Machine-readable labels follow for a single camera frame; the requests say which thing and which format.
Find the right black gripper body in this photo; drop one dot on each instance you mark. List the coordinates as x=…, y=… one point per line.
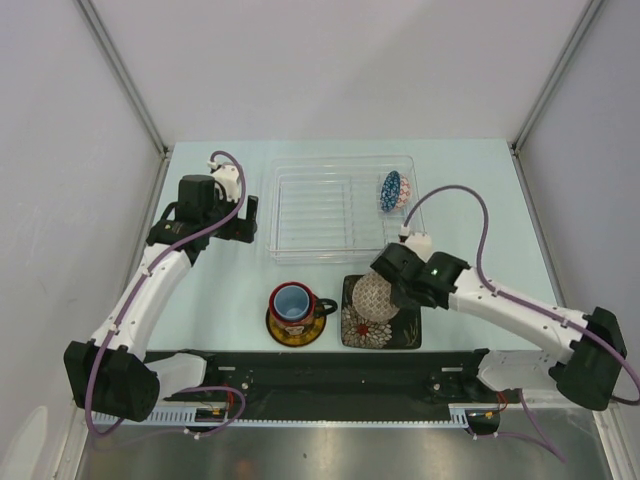
x=404, y=299

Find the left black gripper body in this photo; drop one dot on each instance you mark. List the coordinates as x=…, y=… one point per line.
x=222, y=209

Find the black square floral plate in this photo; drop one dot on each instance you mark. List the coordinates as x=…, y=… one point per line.
x=402, y=332

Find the white wire dish rack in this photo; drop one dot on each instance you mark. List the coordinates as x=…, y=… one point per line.
x=330, y=210

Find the blue triangle pattern bowl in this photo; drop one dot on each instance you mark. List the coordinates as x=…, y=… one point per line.
x=395, y=192

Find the light blue cup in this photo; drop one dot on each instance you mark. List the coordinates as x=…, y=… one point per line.
x=291, y=303

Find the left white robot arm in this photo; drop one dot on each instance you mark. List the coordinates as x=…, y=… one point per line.
x=107, y=373

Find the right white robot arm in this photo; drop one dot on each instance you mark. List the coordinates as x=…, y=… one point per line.
x=586, y=352

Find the round yellow black saucer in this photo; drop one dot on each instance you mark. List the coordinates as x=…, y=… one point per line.
x=295, y=336

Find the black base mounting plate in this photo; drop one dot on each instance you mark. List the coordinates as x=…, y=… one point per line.
x=369, y=386

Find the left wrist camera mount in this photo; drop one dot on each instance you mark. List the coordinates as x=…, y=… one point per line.
x=226, y=180

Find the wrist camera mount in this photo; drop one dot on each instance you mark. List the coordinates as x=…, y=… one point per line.
x=226, y=180
x=418, y=242

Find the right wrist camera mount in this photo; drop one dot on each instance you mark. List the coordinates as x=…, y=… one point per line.
x=418, y=242

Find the red mug black handle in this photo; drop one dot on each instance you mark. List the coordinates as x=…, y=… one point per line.
x=319, y=306

